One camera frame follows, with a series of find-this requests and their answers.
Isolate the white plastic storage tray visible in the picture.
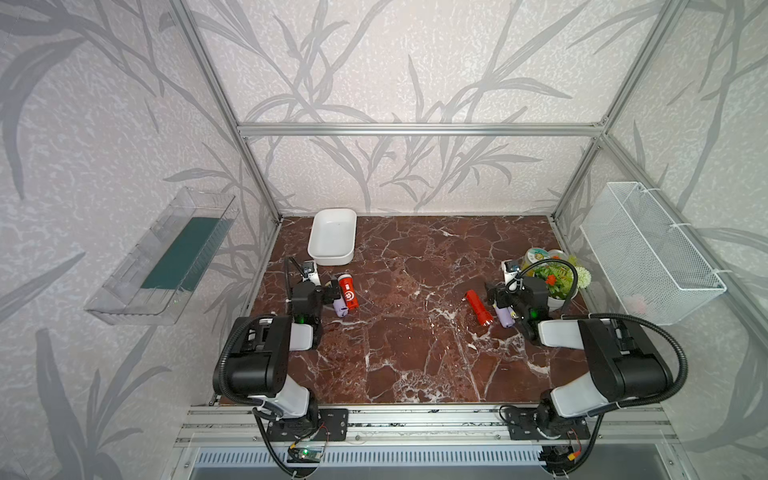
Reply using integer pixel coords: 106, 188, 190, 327
307, 208, 357, 266

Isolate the purple flashlight yellow rim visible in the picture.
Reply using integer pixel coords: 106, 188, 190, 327
493, 304, 516, 328

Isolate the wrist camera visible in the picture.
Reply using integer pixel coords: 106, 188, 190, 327
301, 260, 321, 286
501, 260, 521, 285

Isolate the aluminium cage frame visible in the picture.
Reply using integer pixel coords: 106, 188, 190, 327
167, 0, 768, 349

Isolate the red ribbed flashlight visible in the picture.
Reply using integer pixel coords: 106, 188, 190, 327
465, 290, 494, 326

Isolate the red flashlight with white label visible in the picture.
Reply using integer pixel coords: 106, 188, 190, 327
338, 273, 359, 310

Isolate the green circuit board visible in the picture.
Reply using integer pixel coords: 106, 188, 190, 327
287, 445, 324, 463

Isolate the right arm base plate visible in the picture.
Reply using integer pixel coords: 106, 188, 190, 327
498, 404, 591, 441

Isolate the potted artificial flower plant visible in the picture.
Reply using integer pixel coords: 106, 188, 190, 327
533, 255, 592, 311

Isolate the round colourful tin lid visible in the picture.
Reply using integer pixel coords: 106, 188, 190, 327
522, 247, 550, 267

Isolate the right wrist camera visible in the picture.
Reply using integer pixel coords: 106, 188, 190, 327
501, 260, 521, 285

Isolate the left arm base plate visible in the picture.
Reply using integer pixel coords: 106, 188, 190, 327
267, 408, 349, 442

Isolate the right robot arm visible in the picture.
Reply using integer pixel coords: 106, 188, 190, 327
486, 277, 689, 440

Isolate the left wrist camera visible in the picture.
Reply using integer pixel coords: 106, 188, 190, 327
301, 260, 321, 286

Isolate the aluminium front rail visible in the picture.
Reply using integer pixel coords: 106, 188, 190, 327
174, 404, 680, 448

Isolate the white wire mesh basket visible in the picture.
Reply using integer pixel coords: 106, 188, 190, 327
580, 182, 727, 326

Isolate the clear acrylic wall shelf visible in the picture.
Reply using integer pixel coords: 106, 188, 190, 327
85, 187, 240, 326

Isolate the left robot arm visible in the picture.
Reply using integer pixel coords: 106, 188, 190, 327
212, 280, 342, 430

